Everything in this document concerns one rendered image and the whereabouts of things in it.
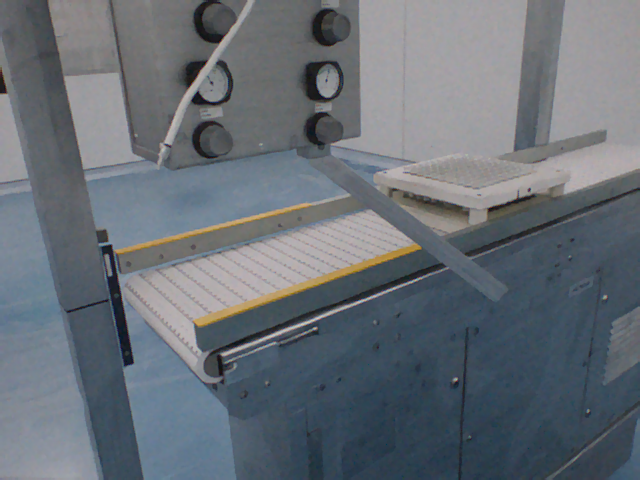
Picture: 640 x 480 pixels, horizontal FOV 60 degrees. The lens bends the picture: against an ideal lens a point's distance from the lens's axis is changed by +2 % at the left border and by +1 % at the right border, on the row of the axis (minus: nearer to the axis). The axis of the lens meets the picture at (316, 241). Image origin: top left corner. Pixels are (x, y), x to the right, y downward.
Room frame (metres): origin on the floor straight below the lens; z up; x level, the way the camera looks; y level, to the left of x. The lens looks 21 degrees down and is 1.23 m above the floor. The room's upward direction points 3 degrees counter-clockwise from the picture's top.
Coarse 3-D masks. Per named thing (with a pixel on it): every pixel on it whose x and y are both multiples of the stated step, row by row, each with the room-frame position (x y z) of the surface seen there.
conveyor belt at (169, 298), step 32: (576, 160) 1.31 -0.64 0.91; (608, 160) 1.29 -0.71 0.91; (320, 224) 0.92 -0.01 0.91; (352, 224) 0.92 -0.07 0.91; (384, 224) 0.91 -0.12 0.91; (224, 256) 0.79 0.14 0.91; (256, 256) 0.79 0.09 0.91; (288, 256) 0.78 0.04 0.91; (320, 256) 0.77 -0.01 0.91; (352, 256) 0.77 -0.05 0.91; (128, 288) 0.71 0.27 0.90; (160, 288) 0.69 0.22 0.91; (192, 288) 0.68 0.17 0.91; (224, 288) 0.68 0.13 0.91; (256, 288) 0.67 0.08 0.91; (160, 320) 0.61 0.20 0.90; (192, 320) 0.59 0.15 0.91; (288, 320) 0.59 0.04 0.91; (192, 352) 0.53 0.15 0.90
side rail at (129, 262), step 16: (544, 144) 1.34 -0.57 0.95; (560, 144) 1.36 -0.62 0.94; (576, 144) 1.41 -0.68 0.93; (592, 144) 1.45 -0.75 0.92; (512, 160) 1.25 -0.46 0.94; (528, 160) 1.29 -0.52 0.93; (304, 208) 0.91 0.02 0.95; (320, 208) 0.93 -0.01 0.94; (336, 208) 0.96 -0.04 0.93; (352, 208) 0.98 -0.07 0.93; (240, 224) 0.84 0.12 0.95; (256, 224) 0.86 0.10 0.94; (272, 224) 0.88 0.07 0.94; (288, 224) 0.89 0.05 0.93; (304, 224) 0.91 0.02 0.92; (176, 240) 0.78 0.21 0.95; (192, 240) 0.79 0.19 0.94; (208, 240) 0.81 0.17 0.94; (224, 240) 0.82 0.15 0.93; (240, 240) 0.84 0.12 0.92; (128, 256) 0.74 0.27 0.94; (144, 256) 0.75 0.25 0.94; (176, 256) 0.78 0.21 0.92; (128, 272) 0.73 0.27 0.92
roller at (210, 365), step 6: (216, 348) 0.54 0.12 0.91; (222, 348) 0.54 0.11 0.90; (210, 354) 0.53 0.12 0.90; (216, 354) 0.53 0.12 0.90; (210, 360) 0.52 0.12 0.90; (216, 360) 0.53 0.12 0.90; (204, 366) 0.52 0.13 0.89; (210, 366) 0.52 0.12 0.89; (216, 366) 0.53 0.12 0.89; (210, 372) 0.52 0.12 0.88; (216, 372) 0.53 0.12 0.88; (222, 372) 0.53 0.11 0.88
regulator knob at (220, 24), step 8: (208, 0) 0.50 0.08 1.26; (216, 0) 0.50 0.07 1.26; (200, 8) 0.49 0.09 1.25; (208, 8) 0.49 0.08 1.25; (216, 8) 0.48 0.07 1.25; (224, 8) 0.48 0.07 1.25; (200, 16) 0.49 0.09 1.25; (208, 16) 0.49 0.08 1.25; (216, 16) 0.48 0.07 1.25; (224, 16) 0.48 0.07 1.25; (232, 16) 0.49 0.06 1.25; (200, 24) 0.49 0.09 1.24; (208, 24) 0.48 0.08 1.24; (216, 24) 0.48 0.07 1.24; (224, 24) 0.48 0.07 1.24; (232, 24) 0.49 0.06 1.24; (200, 32) 0.49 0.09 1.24; (208, 32) 0.49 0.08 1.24; (216, 32) 0.48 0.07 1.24; (224, 32) 0.48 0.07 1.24; (208, 40) 0.50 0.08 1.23; (216, 40) 0.50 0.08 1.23
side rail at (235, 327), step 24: (576, 192) 0.93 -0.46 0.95; (600, 192) 0.96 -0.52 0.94; (624, 192) 1.01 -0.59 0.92; (504, 216) 0.82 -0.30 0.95; (528, 216) 0.84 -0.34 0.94; (552, 216) 0.88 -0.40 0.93; (456, 240) 0.74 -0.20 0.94; (480, 240) 0.77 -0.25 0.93; (384, 264) 0.66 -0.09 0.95; (408, 264) 0.68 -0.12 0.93; (312, 288) 0.59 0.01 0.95; (336, 288) 0.61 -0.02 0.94; (360, 288) 0.63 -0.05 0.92; (264, 312) 0.55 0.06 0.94; (288, 312) 0.57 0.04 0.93; (216, 336) 0.52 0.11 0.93; (240, 336) 0.53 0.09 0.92
